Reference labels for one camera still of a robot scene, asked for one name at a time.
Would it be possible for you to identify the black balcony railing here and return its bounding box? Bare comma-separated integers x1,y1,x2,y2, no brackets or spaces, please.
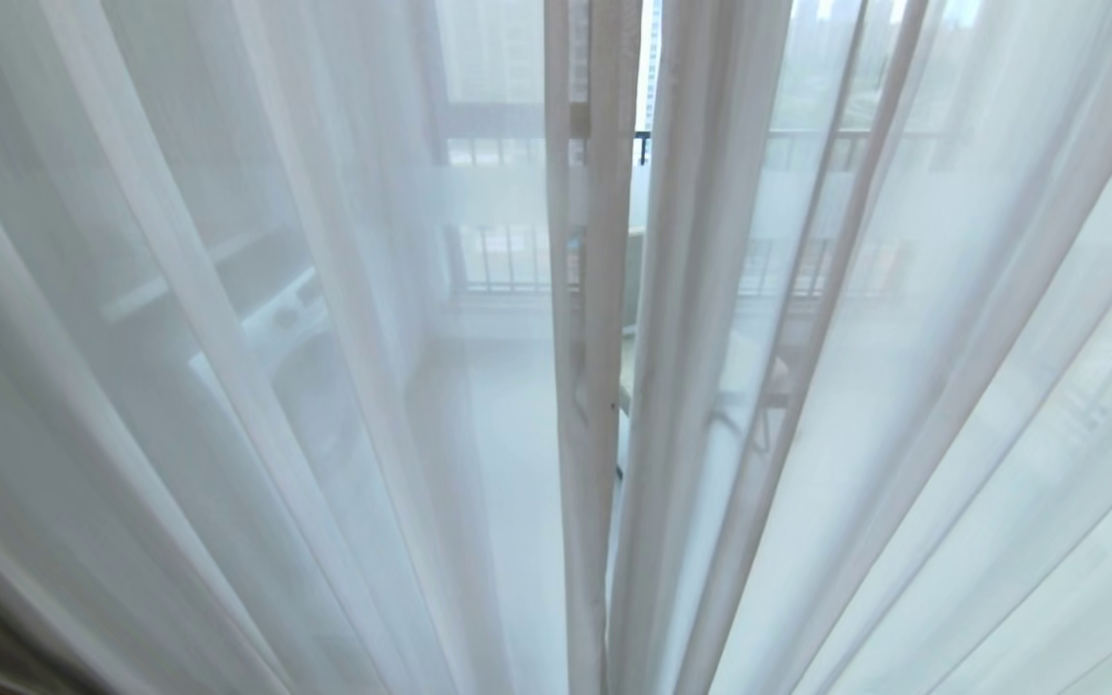
440,127,914,300

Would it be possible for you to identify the chair behind curtain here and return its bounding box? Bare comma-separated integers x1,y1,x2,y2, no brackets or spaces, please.
614,227,798,484

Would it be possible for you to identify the white washing machine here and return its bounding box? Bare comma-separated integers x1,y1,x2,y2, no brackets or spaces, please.
187,265,364,464

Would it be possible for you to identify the white sheer curtain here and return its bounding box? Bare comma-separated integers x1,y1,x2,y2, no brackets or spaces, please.
0,0,644,695
606,0,1112,695

